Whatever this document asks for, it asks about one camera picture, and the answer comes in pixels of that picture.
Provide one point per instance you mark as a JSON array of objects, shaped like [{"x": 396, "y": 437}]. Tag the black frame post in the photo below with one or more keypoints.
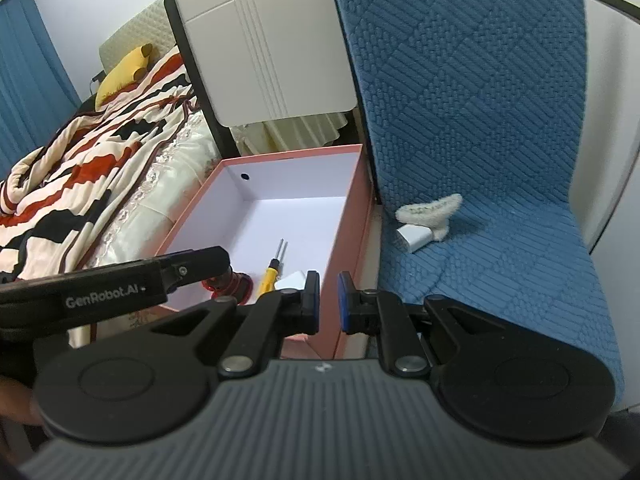
[{"x": 200, "y": 75}]

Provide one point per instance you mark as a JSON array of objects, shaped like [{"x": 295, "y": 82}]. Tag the yellow screwdriver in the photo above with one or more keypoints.
[{"x": 270, "y": 277}]

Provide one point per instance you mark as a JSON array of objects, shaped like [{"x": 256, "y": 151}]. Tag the blue textured mat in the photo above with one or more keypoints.
[{"x": 475, "y": 110}]

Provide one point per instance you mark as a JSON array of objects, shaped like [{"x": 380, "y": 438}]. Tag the beige quilted headboard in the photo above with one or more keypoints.
[{"x": 127, "y": 35}]

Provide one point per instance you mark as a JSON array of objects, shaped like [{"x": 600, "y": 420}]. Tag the yellow plush pillow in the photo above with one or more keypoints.
[{"x": 120, "y": 75}]

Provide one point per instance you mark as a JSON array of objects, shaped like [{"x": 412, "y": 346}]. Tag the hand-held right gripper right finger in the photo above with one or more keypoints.
[{"x": 344, "y": 302}]

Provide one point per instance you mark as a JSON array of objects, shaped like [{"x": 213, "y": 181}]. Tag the blue curtain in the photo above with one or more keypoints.
[{"x": 30, "y": 85}]

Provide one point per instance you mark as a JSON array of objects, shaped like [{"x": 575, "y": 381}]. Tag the pink cardboard box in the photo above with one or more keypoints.
[{"x": 290, "y": 220}]

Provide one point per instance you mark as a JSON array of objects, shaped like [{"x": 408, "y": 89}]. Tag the cream pleated cloth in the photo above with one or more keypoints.
[{"x": 295, "y": 132}]

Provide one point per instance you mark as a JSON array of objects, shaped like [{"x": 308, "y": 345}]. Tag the red and black gadget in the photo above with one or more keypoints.
[{"x": 241, "y": 285}]

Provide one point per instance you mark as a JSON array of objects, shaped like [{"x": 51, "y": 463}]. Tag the white fuzzy sock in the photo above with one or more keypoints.
[{"x": 430, "y": 212}]

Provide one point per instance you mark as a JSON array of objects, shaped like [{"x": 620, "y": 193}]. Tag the small white adapter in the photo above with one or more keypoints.
[{"x": 414, "y": 239}]

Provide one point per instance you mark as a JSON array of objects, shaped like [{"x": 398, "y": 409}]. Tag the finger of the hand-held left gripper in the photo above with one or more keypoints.
[{"x": 200, "y": 265}]

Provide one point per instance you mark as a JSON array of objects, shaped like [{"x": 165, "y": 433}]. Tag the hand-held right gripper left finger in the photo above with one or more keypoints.
[{"x": 312, "y": 302}]

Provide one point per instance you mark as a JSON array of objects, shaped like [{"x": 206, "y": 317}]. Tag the red black striped blanket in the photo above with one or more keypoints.
[{"x": 85, "y": 170}]

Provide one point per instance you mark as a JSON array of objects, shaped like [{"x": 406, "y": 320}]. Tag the person's left hand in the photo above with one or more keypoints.
[{"x": 20, "y": 405}]

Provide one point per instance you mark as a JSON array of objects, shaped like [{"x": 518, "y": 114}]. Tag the white bedside cabinet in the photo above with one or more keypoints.
[{"x": 270, "y": 45}]

